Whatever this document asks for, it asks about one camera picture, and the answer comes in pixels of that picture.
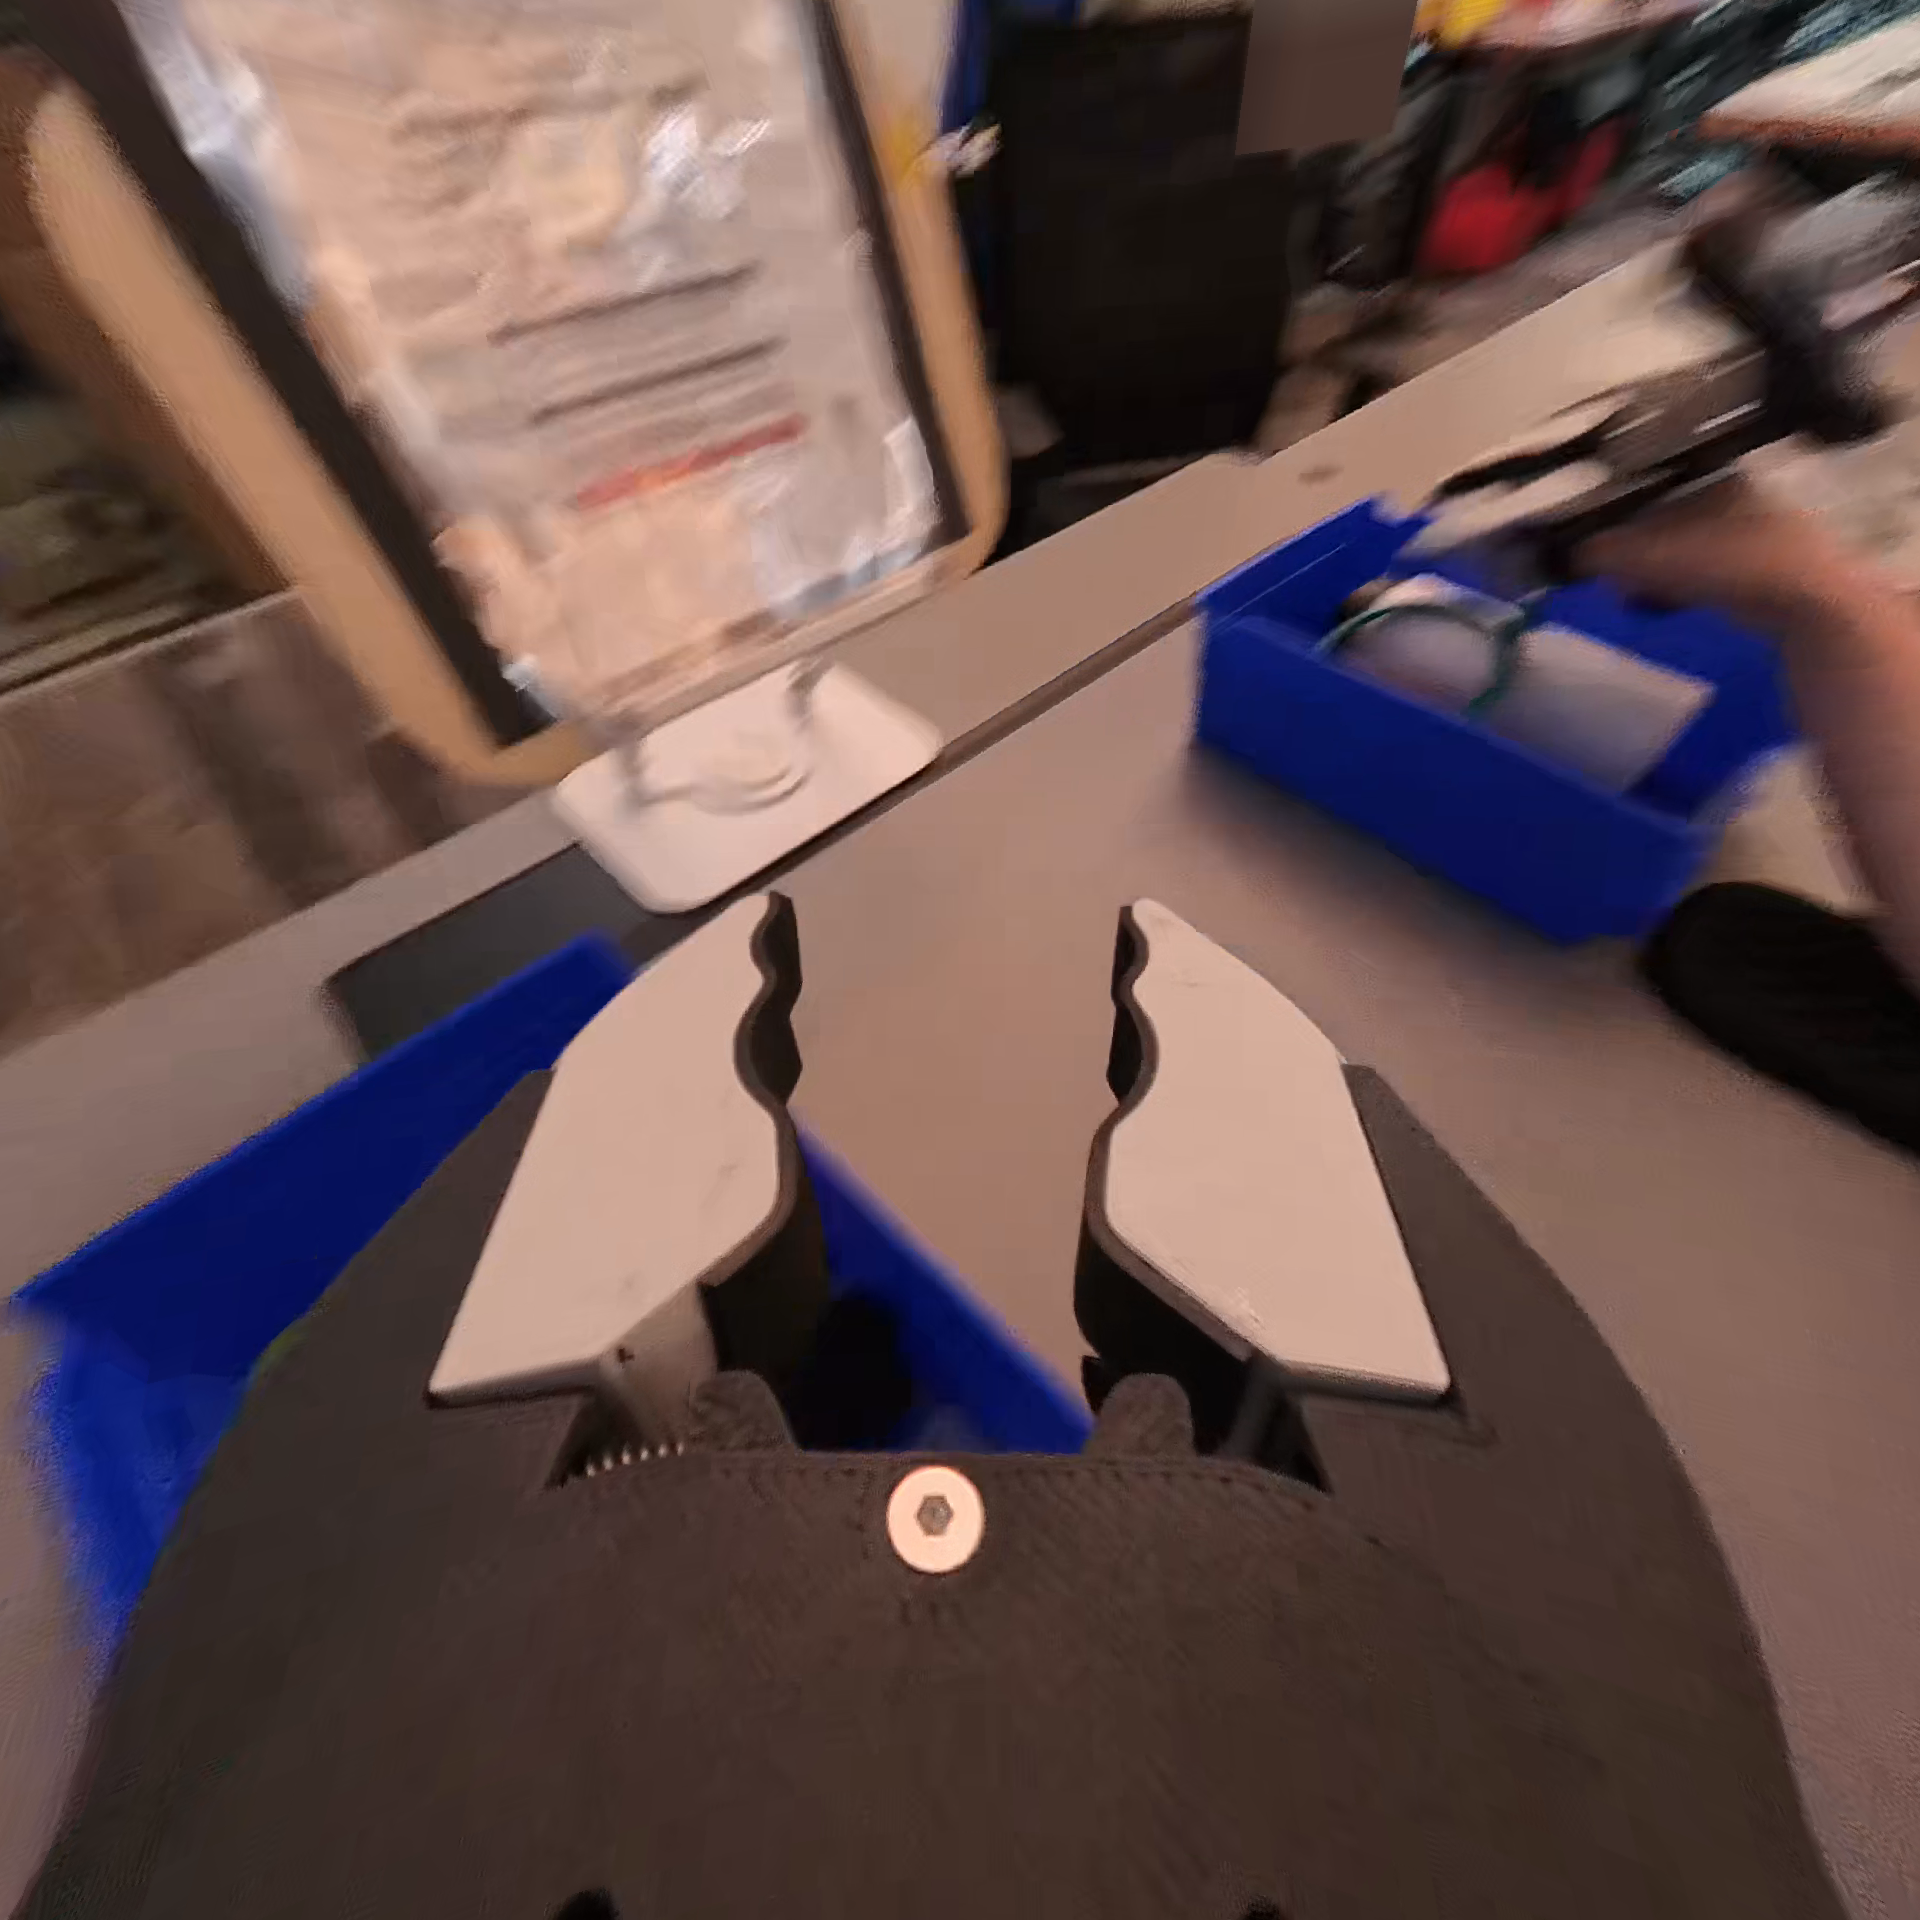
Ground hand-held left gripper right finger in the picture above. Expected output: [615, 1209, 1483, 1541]
[1073, 897, 1456, 1463]

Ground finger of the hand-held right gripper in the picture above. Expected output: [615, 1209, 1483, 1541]
[1421, 447, 1623, 552]

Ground white stand base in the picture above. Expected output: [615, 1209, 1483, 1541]
[552, 667, 942, 914]

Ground black mesh office chair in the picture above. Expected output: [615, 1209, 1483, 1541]
[980, 16, 1305, 451]

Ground person's right forearm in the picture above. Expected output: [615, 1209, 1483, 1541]
[1783, 591, 1920, 917]

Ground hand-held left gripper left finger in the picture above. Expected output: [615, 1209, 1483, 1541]
[427, 891, 835, 1441]

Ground blue plastic bin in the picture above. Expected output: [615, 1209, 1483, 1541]
[7, 930, 1094, 1673]
[1193, 494, 1801, 948]

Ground green ethernet cable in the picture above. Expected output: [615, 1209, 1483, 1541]
[1318, 591, 1534, 726]

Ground white bottle black cap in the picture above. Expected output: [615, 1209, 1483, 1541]
[1334, 576, 1720, 796]

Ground person's right hand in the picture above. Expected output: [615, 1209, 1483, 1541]
[1566, 502, 1852, 648]

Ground framed instruction sign board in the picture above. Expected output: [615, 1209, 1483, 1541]
[0, 0, 1009, 789]

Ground red bin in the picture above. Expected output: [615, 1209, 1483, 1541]
[1417, 126, 1622, 278]

